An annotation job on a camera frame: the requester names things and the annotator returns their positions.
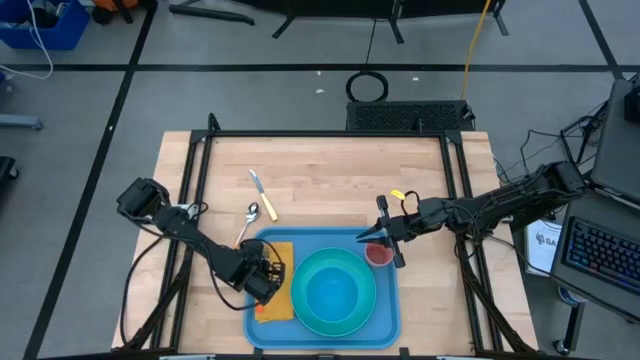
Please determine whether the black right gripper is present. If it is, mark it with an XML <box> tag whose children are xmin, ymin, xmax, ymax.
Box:
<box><xmin>355</xmin><ymin>194</ymin><xmax>442</xmax><ymax>270</ymax></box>

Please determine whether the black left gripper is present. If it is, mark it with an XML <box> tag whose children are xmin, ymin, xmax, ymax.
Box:
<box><xmin>233</xmin><ymin>238</ymin><xmax>288</xmax><ymax>307</ymax></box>

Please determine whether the red plastic cup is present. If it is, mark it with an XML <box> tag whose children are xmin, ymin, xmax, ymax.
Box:
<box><xmin>364</xmin><ymin>240</ymin><xmax>396</xmax><ymax>269</ymax></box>

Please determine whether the yellow cloth napkin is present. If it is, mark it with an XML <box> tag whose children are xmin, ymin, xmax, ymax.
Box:
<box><xmin>254</xmin><ymin>241</ymin><xmax>296</xmax><ymax>324</ymax></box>

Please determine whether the teal plastic plate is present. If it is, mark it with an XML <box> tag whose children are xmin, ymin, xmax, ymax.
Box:
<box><xmin>290</xmin><ymin>247</ymin><xmax>378</xmax><ymax>338</ymax></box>

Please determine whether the orange-handled metal spoon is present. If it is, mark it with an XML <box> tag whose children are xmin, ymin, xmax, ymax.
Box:
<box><xmin>233</xmin><ymin>201</ymin><xmax>261</xmax><ymax>250</ymax></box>

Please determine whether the cream-handled table knife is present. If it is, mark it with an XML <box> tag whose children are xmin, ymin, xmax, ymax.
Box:
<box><xmin>248</xmin><ymin>168</ymin><xmax>279</xmax><ymax>223</ymax></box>

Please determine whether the blue plastic bowl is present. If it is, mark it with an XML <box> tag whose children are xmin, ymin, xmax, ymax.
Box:
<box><xmin>304</xmin><ymin>266</ymin><xmax>361</xmax><ymax>324</ymax></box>

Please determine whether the blue plastic tray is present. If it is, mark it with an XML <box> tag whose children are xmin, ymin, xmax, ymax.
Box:
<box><xmin>243</xmin><ymin>225</ymin><xmax>403</xmax><ymax>351</ymax></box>

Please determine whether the white printed paper sheet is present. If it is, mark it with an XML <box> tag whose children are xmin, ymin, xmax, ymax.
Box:
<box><xmin>524</xmin><ymin>218</ymin><xmax>564</xmax><ymax>278</ymax></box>

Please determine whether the black cart leg with caster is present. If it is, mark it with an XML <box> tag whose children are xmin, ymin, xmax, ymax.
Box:
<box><xmin>552</xmin><ymin>287</ymin><xmax>587</xmax><ymax>357</ymax></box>

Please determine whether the black stand base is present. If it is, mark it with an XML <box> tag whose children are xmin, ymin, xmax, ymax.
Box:
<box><xmin>272</xmin><ymin>0</ymin><xmax>511</xmax><ymax>45</ymax></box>

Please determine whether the laptop with backlit keyboard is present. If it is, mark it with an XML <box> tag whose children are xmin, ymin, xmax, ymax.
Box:
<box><xmin>549</xmin><ymin>189</ymin><xmax>640</xmax><ymax>322</ymax></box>

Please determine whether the grey laptop lid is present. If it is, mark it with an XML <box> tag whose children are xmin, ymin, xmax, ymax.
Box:
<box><xmin>590</xmin><ymin>78</ymin><xmax>640</xmax><ymax>204</ymax></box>

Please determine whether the black floor bar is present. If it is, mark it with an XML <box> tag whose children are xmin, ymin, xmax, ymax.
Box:
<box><xmin>168</xmin><ymin>3</ymin><xmax>256</xmax><ymax>27</ymax></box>

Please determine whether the black chair part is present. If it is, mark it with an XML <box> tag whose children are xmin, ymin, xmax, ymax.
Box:
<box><xmin>0</xmin><ymin>155</ymin><xmax>21</xmax><ymax>195</ymax></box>

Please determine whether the grey metal bar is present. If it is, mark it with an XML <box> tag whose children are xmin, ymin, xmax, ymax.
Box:
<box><xmin>0</xmin><ymin>113</ymin><xmax>44</xmax><ymax>132</ymax></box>

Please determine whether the orange and black bag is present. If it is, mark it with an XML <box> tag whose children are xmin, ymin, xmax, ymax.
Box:
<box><xmin>92</xmin><ymin>0</ymin><xmax>147</xmax><ymax>25</ymax></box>

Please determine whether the blue plastic bin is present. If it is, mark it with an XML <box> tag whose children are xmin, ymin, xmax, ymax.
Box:
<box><xmin>0</xmin><ymin>0</ymin><xmax>92</xmax><ymax>51</ymax></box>

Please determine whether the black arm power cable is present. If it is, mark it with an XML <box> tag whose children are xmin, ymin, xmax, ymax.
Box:
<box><xmin>118</xmin><ymin>234</ymin><xmax>166</xmax><ymax>347</ymax></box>

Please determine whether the coiled black cable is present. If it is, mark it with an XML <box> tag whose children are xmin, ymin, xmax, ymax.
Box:
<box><xmin>345</xmin><ymin>70</ymin><xmax>390</xmax><ymax>104</ymax></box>

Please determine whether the thin black floor cable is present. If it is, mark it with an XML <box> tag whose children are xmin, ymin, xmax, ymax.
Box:
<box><xmin>365</xmin><ymin>17</ymin><xmax>378</xmax><ymax>67</ymax></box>

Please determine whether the yellow floor cable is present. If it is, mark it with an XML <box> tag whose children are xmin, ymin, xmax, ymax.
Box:
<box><xmin>459</xmin><ymin>0</ymin><xmax>494</xmax><ymax>101</ymax></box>

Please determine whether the black cable tangle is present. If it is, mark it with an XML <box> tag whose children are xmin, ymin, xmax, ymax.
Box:
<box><xmin>492</xmin><ymin>99</ymin><xmax>610</xmax><ymax>182</ymax></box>

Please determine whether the white cable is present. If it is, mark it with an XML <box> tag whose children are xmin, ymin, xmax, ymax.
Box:
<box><xmin>0</xmin><ymin>0</ymin><xmax>55</xmax><ymax>80</ymax></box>

